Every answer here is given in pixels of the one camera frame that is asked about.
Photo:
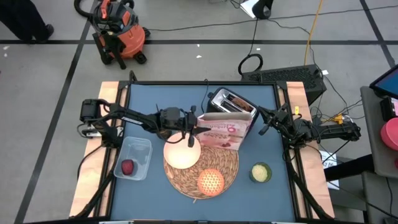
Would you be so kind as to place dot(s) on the pink strawberry cereal box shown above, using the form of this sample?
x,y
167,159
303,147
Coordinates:
x,y
224,134

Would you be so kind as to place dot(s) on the grey side table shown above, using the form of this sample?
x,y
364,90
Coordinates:
x,y
371,133

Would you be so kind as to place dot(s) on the red round container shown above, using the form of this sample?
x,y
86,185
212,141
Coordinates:
x,y
390,133

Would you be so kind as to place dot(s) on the cream round plate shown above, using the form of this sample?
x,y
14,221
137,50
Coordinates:
x,y
182,154

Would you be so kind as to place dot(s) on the round woven straw placemat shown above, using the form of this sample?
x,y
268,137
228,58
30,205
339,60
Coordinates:
x,y
225,161

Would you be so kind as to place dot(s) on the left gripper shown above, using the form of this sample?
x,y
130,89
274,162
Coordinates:
x,y
171,117

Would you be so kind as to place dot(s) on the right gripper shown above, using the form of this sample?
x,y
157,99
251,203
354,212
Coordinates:
x,y
280,117

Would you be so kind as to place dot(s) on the black and chrome toaster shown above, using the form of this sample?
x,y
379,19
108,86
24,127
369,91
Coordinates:
x,y
225,99

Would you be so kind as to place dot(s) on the orange black shop vacuum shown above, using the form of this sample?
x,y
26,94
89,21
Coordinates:
x,y
124,35

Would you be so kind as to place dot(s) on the yellow tag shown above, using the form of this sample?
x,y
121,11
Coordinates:
x,y
296,110

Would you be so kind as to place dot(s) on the person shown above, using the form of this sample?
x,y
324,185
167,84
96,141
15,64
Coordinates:
x,y
21,17

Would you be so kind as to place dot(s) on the wooden table side board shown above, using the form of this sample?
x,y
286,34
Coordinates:
x,y
303,99
90,161

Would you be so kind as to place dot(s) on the blue white patterned bowl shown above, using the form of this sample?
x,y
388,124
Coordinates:
x,y
211,182

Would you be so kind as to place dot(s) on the black tablet screen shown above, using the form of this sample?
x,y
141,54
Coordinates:
x,y
387,82

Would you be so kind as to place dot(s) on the dark red apple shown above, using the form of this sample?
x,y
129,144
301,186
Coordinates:
x,y
127,167

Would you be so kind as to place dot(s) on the clear plastic container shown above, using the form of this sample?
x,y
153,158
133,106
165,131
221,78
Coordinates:
x,y
137,148

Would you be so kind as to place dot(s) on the white paper sheet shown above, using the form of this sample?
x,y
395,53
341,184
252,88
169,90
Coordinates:
x,y
329,161

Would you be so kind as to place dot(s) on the small green round bowl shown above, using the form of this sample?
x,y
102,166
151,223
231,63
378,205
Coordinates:
x,y
260,172

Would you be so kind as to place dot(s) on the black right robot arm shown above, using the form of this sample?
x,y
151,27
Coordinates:
x,y
323,129

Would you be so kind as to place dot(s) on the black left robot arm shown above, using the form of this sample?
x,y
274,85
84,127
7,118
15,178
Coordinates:
x,y
133,117

